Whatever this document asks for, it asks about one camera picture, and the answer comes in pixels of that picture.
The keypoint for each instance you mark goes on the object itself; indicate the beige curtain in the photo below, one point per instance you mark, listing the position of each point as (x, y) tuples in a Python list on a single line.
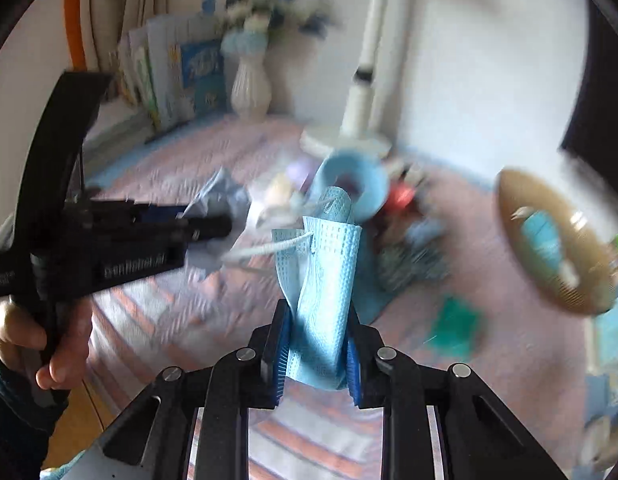
[(124, 10)]

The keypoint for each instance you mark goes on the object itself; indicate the row of leaning books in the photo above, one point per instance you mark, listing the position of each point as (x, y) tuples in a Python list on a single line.
[(149, 70)]

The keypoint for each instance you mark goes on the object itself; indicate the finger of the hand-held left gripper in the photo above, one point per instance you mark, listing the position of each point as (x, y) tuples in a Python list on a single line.
[(211, 227)]

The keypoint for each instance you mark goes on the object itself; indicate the purple soft ball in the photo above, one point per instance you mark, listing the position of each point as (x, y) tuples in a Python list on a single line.
[(303, 170)]

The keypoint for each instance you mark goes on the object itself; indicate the light blue cloth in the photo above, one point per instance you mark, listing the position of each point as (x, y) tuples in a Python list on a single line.
[(541, 237)]

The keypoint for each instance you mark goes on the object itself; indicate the light blue round roll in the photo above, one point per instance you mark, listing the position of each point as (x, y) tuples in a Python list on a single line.
[(351, 180)]

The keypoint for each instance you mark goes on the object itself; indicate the person's left hand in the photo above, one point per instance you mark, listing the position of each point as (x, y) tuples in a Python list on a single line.
[(74, 342)]

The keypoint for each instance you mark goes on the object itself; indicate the small dark crumpled wrapper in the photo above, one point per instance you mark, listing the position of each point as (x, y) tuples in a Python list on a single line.
[(414, 255)]

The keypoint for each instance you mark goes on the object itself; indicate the blue white packet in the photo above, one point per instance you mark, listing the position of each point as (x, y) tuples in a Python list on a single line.
[(219, 195)]

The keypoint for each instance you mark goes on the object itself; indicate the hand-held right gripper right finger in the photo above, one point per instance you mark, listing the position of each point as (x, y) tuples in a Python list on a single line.
[(354, 375)]

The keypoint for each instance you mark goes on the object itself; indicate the blue artificial flowers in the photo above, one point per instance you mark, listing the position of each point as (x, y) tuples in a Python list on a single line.
[(261, 0)]

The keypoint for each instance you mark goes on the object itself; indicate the pink patterned blanket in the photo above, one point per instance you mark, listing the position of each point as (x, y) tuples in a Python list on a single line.
[(164, 320)]

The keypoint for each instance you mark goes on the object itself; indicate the blue face mask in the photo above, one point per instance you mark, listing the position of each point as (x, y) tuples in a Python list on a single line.
[(324, 280)]

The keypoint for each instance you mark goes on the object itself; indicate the green cloth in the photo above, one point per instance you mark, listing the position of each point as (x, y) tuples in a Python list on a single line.
[(456, 327)]

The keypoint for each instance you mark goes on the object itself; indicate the red soft pouch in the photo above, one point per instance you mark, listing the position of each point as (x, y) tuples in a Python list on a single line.
[(401, 199)]

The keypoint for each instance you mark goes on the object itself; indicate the white ribbed vase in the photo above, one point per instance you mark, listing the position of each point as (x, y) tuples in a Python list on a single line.
[(250, 90)]

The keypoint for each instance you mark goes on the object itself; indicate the cream soft pouch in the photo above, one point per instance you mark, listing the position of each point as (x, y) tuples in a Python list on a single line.
[(279, 191)]

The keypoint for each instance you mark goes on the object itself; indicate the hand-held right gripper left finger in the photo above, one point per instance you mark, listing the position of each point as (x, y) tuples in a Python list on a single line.
[(282, 355)]

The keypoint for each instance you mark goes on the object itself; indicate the white desk lamp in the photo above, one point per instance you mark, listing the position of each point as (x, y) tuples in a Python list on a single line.
[(361, 105)]

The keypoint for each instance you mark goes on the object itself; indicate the person's left forearm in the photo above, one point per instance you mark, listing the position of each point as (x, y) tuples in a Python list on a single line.
[(9, 425)]

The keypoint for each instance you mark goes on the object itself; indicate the blue patterned mat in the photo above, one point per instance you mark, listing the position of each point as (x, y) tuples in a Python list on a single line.
[(611, 340)]

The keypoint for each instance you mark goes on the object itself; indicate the blue picture book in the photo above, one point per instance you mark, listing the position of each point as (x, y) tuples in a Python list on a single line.
[(204, 80)]

